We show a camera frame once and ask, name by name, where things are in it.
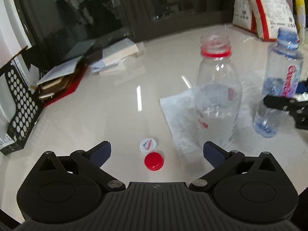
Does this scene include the small Ganten water bottle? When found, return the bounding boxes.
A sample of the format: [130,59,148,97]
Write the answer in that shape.
[253,27,304,138]

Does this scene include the red bottle cap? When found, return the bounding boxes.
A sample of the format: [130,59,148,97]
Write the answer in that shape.
[144,152,164,171]

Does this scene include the clear plastic water bottle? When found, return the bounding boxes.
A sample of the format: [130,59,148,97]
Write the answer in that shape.
[193,31,242,148]

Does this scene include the white Ganten bottle cap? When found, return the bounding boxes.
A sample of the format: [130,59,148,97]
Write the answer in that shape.
[139,138,157,155]

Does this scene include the red folder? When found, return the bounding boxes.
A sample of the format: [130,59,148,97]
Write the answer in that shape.
[43,66,88,107]

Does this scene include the white paper towel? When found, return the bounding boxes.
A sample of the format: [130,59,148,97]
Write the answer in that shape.
[160,70,290,171]

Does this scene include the black perforated file holder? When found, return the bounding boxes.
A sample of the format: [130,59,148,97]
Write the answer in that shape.
[1,63,43,155]

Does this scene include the red white rice bag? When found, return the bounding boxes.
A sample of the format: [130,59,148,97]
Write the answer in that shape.
[249,0,297,41]

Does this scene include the yellow spray can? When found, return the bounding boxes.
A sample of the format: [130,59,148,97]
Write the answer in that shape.
[292,0,306,44]

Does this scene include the stack of books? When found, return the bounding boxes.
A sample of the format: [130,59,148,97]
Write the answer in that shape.
[37,38,145,101]

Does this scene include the black microwave oven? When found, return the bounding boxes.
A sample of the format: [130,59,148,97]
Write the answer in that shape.
[15,0,234,62]

